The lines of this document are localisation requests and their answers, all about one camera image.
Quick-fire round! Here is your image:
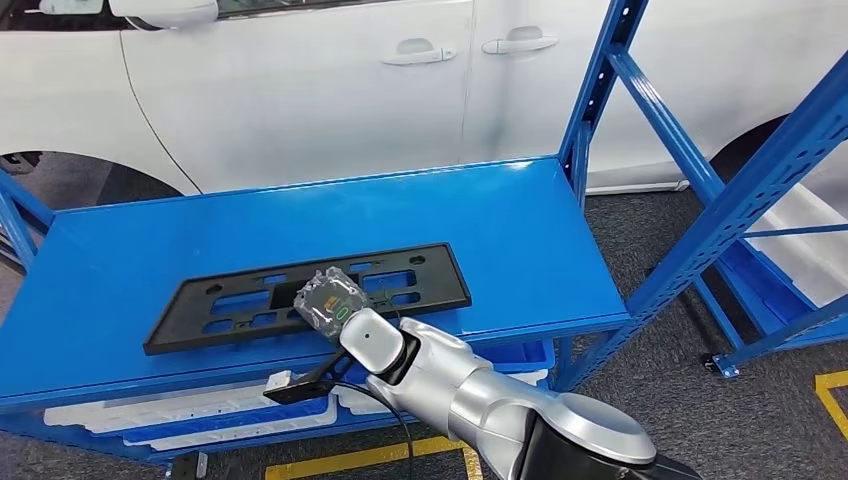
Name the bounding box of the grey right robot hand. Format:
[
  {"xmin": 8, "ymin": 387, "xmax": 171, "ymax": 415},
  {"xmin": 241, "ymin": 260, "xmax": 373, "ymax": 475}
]
[{"xmin": 293, "ymin": 266, "xmax": 372, "ymax": 342}]

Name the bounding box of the blue metal shelf rack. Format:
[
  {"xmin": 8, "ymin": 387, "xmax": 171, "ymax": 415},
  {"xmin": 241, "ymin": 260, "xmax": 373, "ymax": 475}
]
[
  {"xmin": 0, "ymin": 0, "xmax": 848, "ymax": 468},
  {"xmin": 692, "ymin": 221, "xmax": 848, "ymax": 380}
]

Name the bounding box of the black camera cable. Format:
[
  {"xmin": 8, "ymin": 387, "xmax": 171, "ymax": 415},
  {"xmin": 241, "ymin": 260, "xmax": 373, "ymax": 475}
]
[{"xmin": 333, "ymin": 380, "xmax": 416, "ymax": 480}]

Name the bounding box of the black plastic plate frame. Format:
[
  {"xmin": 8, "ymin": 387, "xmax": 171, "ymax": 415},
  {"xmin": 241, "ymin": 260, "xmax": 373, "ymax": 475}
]
[{"xmin": 142, "ymin": 242, "xmax": 473, "ymax": 357}]

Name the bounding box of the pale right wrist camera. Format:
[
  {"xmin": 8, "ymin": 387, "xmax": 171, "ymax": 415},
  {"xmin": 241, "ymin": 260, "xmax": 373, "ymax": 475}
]
[{"xmin": 262, "ymin": 369, "xmax": 337, "ymax": 407}]

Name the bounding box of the white car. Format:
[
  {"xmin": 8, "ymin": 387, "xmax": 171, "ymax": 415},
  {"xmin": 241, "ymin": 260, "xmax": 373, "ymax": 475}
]
[{"xmin": 0, "ymin": 0, "xmax": 848, "ymax": 197}]

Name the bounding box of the white plastic bin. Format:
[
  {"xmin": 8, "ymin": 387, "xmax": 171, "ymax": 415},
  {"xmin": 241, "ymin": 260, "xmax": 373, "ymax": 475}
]
[{"xmin": 747, "ymin": 182, "xmax": 848, "ymax": 309}]

